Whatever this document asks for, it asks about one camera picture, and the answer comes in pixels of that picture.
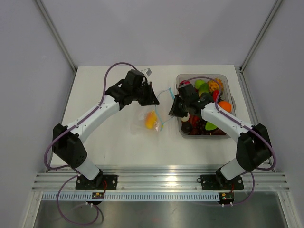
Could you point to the yellow green pineapple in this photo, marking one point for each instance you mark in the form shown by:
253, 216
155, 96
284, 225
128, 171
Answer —
215, 84

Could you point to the red apple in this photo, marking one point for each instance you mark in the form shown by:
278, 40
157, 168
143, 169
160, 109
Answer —
184, 82

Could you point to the white slotted cable duct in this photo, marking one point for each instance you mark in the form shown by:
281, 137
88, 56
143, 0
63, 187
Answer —
133, 196

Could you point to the green lime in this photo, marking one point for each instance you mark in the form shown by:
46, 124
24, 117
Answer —
198, 83

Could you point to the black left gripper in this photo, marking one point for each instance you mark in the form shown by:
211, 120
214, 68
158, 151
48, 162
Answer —
151, 99

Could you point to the orange fruit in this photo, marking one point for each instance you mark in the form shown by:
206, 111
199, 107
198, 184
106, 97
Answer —
225, 105

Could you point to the aluminium frame post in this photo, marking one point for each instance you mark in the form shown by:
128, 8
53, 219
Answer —
50, 24
265, 26

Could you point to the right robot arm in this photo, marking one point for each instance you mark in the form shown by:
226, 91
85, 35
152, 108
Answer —
253, 143

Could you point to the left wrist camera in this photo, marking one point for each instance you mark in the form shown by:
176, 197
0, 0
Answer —
147, 72

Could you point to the yellow orange mango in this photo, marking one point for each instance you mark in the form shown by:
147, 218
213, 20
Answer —
151, 120

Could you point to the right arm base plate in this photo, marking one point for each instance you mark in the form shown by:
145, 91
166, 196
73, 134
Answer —
210, 182

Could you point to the white egg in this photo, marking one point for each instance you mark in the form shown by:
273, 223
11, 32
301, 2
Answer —
186, 118

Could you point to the clear blue zip bag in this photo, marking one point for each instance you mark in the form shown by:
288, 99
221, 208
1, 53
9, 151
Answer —
165, 98

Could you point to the green starfruit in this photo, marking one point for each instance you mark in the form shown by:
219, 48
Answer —
210, 127

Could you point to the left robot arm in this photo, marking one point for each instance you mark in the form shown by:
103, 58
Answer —
69, 140

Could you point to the dark purple plum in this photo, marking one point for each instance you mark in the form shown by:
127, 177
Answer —
186, 127

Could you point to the long red chili pepper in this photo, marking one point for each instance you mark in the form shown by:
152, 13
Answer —
215, 94

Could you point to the clear plastic food bin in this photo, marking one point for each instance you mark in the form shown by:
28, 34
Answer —
224, 96

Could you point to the left aluminium frame post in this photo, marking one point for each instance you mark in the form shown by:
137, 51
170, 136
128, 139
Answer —
50, 24

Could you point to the red lobster toy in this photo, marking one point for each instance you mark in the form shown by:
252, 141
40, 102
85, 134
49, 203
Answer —
194, 120

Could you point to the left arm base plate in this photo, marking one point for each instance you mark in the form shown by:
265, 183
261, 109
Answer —
107, 182

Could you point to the dark purple grape bunch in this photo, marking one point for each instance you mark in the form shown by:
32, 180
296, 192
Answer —
199, 129

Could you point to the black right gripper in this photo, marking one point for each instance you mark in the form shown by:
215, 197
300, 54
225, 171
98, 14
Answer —
175, 111

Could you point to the right aluminium frame post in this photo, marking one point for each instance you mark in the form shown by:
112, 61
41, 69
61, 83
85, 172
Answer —
265, 26

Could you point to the aluminium mounting rail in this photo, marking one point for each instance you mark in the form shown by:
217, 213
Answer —
168, 178

